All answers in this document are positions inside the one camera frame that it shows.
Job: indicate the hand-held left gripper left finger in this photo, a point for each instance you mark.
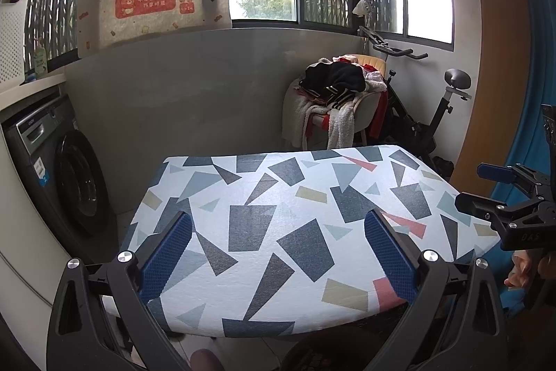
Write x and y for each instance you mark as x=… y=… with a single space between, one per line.
x=167 y=253

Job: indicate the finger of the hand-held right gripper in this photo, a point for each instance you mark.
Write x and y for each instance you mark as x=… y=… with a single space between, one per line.
x=478 y=206
x=495 y=173

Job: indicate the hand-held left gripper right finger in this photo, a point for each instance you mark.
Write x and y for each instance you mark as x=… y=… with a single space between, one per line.
x=391 y=258

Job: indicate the pink plastic bin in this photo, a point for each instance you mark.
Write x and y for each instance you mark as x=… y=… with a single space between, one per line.
x=330 y=353

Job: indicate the person's right hand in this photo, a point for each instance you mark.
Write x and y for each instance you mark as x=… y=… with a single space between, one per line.
x=519 y=271

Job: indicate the black exercise bike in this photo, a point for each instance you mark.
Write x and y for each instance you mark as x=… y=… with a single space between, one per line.
x=412 y=132

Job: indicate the table with geometric cloth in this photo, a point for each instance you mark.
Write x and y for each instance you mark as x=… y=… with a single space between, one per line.
x=260 y=232

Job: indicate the wooden door panel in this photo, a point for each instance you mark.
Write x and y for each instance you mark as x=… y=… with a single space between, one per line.
x=491 y=71

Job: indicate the grey front-load washing machine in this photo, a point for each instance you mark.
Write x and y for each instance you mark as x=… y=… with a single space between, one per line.
x=78 y=179

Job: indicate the red garment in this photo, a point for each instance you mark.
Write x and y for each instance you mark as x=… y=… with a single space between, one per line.
x=380 y=114

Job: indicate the white fleece blanket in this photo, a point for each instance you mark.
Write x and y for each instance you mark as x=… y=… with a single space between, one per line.
x=341 y=123

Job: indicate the beige chair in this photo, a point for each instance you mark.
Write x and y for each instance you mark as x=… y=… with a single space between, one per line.
x=362 y=110

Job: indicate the black striped jacket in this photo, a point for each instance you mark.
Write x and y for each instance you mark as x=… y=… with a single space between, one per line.
x=334 y=77

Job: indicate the green bottle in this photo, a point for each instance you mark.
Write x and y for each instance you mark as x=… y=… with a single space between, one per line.
x=40 y=60

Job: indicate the beige printed mat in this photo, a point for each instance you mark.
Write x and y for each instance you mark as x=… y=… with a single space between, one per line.
x=147 y=1

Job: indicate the white perforated laundry basket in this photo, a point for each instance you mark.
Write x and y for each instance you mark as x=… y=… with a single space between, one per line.
x=11 y=45

